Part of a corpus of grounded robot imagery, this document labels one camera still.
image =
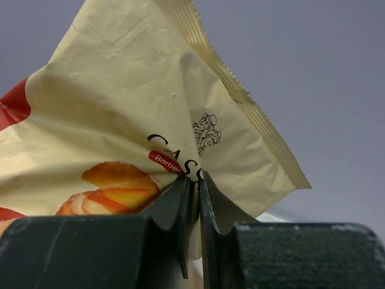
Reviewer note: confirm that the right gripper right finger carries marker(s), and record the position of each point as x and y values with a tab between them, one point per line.
240	252

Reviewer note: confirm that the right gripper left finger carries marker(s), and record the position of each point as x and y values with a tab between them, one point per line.
146	250

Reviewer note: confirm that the cassava chips bag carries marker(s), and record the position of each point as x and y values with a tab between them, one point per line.
133	96

